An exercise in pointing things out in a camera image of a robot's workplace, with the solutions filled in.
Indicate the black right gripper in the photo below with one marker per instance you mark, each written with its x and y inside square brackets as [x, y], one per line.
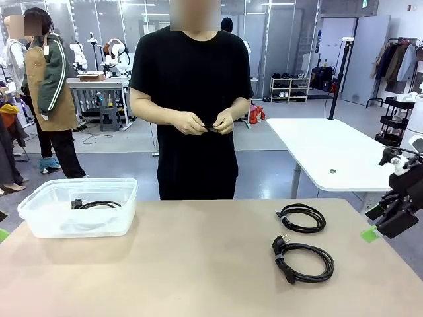
[409, 185]

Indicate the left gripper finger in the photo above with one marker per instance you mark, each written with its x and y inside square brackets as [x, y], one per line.
[2, 216]
[3, 235]

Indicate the person's left forearm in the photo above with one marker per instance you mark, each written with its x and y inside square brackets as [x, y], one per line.
[241, 107]

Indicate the person's right forearm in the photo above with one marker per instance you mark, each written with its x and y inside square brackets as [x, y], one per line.
[145, 109]

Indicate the person's left hand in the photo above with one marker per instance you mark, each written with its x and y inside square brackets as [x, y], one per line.
[224, 122]

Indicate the person's right hand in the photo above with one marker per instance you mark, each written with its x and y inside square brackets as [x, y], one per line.
[188, 123]

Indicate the clear plastic storage box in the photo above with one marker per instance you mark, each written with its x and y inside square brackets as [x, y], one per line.
[43, 228]

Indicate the dark hanging coat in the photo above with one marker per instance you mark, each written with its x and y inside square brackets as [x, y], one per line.
[8, 148]

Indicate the white side table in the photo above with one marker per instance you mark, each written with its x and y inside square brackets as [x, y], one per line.
[330, 145]

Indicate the black trolley cart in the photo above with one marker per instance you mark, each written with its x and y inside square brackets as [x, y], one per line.
[395, 122]

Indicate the white cylindrical machine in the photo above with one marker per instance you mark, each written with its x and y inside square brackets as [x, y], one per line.
[414, 122]

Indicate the yellow garment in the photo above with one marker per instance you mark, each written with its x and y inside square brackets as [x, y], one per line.
[8, 109]

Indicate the bystander in brown apron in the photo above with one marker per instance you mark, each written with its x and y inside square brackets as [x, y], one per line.
[49, 99]

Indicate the grey step stool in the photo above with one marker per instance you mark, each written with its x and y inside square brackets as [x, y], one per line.
[109, 119]

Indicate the black bags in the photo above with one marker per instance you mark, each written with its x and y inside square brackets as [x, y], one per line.
[324, 79]

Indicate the clothes rack with coats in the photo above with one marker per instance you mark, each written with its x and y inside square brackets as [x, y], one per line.
[393, 62]

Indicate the yellow bottle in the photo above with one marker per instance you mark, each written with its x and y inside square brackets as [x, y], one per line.
[110, 101]

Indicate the white shoe rack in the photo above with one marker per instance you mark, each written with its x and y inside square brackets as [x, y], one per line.
[290, 89]

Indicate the grey workbench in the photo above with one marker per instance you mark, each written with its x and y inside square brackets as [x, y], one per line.
[96, 84]

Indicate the red bag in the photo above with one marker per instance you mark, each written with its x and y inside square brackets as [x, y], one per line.
[257, 115]

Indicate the cardboard box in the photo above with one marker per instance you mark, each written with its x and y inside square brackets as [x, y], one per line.
[92, 77]

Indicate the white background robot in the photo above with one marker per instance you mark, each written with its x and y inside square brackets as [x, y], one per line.
[115, 56]
[78, 54]

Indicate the black tripod with white head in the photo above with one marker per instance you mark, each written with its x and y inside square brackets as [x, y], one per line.
[92, 39]

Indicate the person's torso black T-shirt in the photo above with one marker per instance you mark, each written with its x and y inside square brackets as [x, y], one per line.
[195, 82]

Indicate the bystander in black hood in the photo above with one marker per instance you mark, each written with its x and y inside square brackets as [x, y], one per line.
[227, 24]

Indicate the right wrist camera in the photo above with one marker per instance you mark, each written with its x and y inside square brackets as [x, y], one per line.
[398, 163]

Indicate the black camera pole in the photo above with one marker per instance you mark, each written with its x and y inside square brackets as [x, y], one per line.
[338, 79]

